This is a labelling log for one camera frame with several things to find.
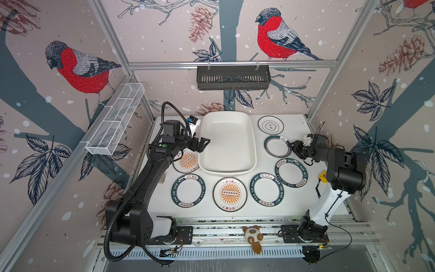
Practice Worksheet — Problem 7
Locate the green red ringed plate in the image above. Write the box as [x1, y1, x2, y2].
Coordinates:
[263, 136, 292, 158]

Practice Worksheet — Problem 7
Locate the green hao shi plate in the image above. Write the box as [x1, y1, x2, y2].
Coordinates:
[249, 172, 284, 207]
[171, 174, 206, 209]
[275, 158, 308, 188]

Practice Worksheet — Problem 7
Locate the small white green-rimmed plate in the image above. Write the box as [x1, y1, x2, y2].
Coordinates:
[257, 116, 284, 136]

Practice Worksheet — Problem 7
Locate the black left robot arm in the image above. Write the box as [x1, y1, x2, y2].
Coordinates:
[104, 116, 210, 250]

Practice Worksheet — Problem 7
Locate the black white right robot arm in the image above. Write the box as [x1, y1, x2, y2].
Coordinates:
[292, 135, 367, 242]

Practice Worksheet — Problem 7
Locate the white plastic bin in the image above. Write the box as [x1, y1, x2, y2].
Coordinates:
[199, 111, 257, 176]

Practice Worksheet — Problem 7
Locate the orange sunburst plate left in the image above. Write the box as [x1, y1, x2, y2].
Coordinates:
[172, 149, 199, 174]

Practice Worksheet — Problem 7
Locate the orange sunburst plate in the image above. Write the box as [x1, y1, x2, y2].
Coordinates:
[172, 149, 199, 174]
[213, 177, 248, 213]

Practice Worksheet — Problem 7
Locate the yellow tape measure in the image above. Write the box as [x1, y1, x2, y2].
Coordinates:
[315, 171, 329, 198]

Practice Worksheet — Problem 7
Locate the orange sunburst plate centre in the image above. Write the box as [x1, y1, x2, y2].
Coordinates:
[213, 177, 248, 213]

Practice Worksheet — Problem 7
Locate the brown plush toy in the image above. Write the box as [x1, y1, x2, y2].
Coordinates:
[242, 225, 263, 255]

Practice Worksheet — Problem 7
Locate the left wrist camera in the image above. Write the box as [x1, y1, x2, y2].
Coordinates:
[187, 116, 201, 135]

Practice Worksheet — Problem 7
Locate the black wire wall basket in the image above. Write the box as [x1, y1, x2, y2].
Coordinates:
[197, 65, 271, 91]

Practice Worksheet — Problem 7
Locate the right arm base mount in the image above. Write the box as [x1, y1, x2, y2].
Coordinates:
[279, 210, 329, 244]

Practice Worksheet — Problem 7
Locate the black corrugated cable conduit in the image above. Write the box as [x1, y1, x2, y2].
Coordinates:
[102, 101, 191, 262]

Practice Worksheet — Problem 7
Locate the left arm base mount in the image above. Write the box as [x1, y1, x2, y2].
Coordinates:
[148, 216, 193, 245]

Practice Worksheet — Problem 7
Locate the aluminium rail base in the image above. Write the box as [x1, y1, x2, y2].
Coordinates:
[145, 218, 380, 261]

